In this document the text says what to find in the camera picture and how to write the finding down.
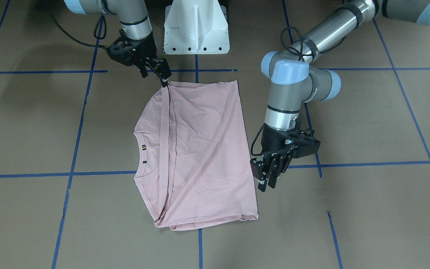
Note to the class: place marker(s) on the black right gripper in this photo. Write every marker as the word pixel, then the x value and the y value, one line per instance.
pixel 147 47

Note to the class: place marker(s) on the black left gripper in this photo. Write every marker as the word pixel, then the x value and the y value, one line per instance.
pixel 272 141

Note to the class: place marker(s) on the pink Snoopy t-shirt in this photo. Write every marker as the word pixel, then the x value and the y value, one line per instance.
pixel 194 169

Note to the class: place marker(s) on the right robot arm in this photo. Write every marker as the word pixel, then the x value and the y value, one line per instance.
pixel 132 15

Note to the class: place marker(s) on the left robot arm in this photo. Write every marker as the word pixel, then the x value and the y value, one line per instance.
pixel 294 81

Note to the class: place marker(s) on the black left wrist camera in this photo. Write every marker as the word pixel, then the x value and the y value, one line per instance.
pixel 304 143

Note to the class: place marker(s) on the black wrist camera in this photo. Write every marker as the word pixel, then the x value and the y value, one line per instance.
pixel 304 143
pixel 121 50

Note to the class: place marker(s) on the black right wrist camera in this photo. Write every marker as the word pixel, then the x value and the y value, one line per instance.
pixel 121 50

